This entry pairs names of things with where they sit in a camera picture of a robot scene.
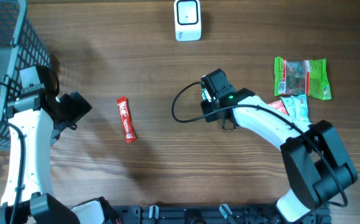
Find dark green gum pack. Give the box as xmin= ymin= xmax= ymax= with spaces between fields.
xmin=201 ymin=88 xmax=211 ymax=102

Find small orange white box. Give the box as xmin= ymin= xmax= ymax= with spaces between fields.
xmin=268 ymin=100 xmax=288 ymax=115

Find red candy bar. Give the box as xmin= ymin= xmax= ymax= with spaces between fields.
xmin=117 ymin=96 xmax=136 ymax=144

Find teal tissue pack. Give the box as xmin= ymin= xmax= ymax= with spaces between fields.
xmin=281 ymin=95 xmax=310 ymax=122

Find green snack bag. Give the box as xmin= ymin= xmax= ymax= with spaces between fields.
xmin=274 ymin=57 xmax=331 ymax=100

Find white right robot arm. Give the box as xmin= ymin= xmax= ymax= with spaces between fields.
xmin=201 ymin=88 xmax=358 ymax=223

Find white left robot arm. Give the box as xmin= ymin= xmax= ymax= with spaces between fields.
xmin=0 ymin=91 xmax=122 ymax=223

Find white barcode scanner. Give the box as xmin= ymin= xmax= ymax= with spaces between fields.
xmin=173 ymin=0 xmax=202 ymax=42

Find dark grey mesh basket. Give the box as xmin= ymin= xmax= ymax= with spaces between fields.
xmin=0 ymin=0 xmax=52 ymax=151

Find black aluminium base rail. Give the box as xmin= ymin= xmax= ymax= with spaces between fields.
xmin=55 ymin=203 xmax=333 ymax=224

